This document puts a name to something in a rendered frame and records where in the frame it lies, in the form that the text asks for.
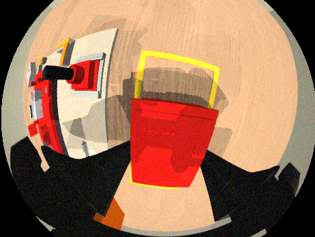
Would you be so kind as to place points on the white square block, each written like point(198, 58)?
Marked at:
point(31, 73)

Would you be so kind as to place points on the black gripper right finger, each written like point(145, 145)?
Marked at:
point(228, 185)

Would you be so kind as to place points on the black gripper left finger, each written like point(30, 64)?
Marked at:
point(96, 178)

